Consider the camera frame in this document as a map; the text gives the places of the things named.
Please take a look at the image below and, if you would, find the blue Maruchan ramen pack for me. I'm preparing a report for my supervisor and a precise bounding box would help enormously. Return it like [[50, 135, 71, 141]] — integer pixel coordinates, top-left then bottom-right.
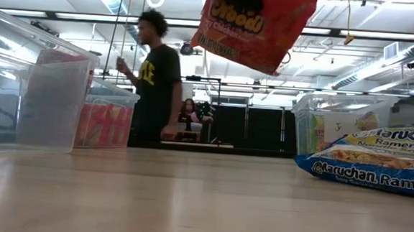
[[292, 140, 414, 199], [333, 114, 414, 158]]

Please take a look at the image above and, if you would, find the white background box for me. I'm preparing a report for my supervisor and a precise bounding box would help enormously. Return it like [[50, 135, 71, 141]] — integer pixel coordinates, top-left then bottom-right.
[[180, 82, 195, 102]]

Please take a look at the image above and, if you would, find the standing person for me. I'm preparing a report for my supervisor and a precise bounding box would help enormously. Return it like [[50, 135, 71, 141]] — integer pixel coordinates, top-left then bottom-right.
[[111, 6, 188, 147]]

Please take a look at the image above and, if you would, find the seated person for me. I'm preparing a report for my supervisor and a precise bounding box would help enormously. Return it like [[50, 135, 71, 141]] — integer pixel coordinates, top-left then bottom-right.
[[178, 98, 216, 134]]

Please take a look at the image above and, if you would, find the clear plastic bin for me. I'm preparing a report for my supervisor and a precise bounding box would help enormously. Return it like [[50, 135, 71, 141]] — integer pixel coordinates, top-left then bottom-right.
[[72, 75, 142, 152], [0, 3, 105, 159]]

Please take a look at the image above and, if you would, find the white background platform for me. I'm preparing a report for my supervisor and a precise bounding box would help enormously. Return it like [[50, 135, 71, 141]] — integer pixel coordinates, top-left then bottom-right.
[[161, 139, 235, 149]]

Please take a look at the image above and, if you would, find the white air vent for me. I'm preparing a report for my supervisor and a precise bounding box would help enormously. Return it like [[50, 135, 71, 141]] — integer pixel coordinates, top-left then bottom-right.
[[382, 40, 400, 61]]

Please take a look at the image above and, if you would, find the white paper label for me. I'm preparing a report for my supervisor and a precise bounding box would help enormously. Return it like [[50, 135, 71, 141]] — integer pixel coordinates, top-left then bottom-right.
[[322, 112, 358, 145]]

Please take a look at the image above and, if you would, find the clear bin with paper label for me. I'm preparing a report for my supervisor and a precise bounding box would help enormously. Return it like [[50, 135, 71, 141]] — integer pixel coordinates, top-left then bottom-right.
[[288, 89, 400, 163]]

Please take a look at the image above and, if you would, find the black ceiling device cluster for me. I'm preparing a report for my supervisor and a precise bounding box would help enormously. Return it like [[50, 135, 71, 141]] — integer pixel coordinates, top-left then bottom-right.
[[29, 19, 61, 38]]

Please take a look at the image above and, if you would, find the round black ceiling camera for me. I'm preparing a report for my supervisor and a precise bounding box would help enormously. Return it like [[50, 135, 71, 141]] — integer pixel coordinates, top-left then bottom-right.
[[179, 40, 195, 57]]

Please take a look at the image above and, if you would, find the yellow clip on cord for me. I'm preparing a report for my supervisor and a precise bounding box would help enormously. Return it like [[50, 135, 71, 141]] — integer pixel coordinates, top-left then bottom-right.
[[342, 0, 358, 46]]

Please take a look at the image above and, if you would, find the black hanging cable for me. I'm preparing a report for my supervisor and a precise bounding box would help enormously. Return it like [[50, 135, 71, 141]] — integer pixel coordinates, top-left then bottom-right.
[[102, 0, 127, 78]]

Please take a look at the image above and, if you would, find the black overhead frame beam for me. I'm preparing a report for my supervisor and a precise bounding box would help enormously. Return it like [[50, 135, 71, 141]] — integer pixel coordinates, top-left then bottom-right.
[[0, 7, 414, 43]]

